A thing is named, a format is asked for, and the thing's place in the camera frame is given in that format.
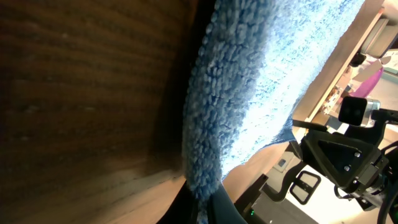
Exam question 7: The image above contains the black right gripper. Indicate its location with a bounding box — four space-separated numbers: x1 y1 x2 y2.
289 109 397 212

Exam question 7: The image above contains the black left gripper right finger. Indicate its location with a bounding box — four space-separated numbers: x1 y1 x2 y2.
207 185 247 224

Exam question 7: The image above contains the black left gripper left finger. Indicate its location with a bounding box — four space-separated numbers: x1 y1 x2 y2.
157 182 198 224

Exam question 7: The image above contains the blue microfiber cloth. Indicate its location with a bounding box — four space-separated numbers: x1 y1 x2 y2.
182 0 362 223

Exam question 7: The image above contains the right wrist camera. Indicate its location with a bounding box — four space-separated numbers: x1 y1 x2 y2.
338 96 381 128

